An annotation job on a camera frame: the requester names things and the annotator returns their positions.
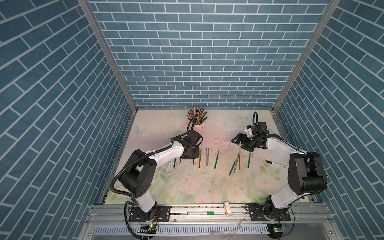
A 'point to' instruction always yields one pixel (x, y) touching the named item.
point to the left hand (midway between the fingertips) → (199, 156)
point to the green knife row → (217, 155)
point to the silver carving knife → (236, 161)
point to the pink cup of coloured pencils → (198, 114)
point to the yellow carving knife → (239, 161)
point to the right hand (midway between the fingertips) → (237, 143)
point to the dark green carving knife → (232, 168)
